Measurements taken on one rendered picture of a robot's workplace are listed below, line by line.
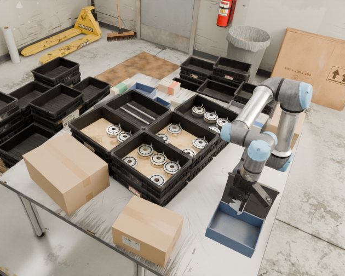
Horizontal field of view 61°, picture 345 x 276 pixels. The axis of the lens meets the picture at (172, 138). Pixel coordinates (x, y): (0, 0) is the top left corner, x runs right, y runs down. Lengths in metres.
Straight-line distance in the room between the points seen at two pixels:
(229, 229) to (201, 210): 0.51
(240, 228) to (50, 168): 1.07
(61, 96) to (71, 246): 1.41
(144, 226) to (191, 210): 0.38
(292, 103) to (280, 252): 1.49
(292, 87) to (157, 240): 0.95
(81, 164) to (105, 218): 0.34
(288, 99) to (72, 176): 1.18
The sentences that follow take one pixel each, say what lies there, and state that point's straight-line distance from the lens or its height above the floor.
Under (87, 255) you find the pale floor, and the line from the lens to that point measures 2.47.
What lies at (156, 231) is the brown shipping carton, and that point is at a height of 0.86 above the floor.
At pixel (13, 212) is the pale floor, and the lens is 2.84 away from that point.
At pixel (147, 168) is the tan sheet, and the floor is 0.83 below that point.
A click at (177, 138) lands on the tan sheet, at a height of 0.83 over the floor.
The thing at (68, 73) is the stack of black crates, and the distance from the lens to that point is 3.33.
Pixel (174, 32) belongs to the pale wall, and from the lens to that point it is 5.05.
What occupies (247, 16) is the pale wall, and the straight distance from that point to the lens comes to 4.57.
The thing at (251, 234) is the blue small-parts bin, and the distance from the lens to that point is 1.35.
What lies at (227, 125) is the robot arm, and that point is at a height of 1.42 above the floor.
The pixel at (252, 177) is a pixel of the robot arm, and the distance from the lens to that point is 1.16.
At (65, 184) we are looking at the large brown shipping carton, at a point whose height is 0.90.
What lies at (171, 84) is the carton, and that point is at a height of 0.77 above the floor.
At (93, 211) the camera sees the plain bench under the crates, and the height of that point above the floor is 0.70.
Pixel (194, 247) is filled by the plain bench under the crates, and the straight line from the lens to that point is 1.69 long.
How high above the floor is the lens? 2.18
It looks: 42 degrees down
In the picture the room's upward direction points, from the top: 6 degrees clockwise
